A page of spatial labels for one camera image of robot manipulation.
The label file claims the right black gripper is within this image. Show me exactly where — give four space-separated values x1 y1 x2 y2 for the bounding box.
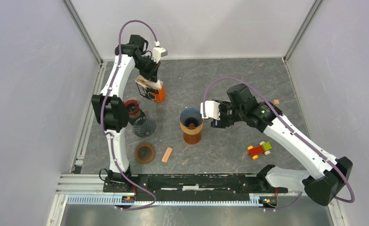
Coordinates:
211 100 245 129

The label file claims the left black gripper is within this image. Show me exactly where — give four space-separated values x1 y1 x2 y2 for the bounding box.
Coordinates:
134 56 160 83

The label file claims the orange coffee filter box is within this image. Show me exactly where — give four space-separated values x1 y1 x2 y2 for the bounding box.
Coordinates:
135 75 166 103

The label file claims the blue glass dripper cone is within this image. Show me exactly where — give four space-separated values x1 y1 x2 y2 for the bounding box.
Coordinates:
180 108 203 128

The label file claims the light wooden dripper ring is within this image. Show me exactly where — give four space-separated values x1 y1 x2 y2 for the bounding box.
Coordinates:
180 122 204 136

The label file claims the dark red cup carafe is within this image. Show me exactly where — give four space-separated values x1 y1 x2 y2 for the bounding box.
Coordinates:
124 99 145 125

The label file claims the amber glass carafe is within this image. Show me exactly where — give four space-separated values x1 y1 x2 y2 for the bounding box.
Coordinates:
183 133 202 145

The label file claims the dark wooden dripper ring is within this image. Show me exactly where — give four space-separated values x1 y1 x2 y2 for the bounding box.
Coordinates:
134 143 156 165

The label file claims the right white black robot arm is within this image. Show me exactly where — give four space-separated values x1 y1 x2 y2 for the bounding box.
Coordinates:
201 83 355 206

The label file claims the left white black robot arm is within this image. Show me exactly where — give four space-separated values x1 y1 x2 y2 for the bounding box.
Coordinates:
91 34 168 193

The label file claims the dark smoky glass dripper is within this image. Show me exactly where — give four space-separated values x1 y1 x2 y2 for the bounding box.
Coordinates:
133 116 156 138

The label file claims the red green toy car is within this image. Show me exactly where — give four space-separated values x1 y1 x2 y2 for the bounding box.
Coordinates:
248 141 272 160

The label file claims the long wooden block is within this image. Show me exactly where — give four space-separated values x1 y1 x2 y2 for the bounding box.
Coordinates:
161 147 173 163

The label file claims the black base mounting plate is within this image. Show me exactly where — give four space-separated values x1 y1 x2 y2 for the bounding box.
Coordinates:
103 173 288 202

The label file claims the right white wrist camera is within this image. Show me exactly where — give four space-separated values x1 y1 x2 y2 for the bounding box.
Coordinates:
200 100 220 121

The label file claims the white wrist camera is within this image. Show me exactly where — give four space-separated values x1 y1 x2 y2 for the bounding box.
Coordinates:
200 100 220 121
152 41 168 63

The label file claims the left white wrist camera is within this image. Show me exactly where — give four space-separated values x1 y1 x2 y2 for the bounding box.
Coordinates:
152 41 168 63

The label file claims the white slotted cable duct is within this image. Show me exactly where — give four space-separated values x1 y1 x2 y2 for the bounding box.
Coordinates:
67 194 274 207

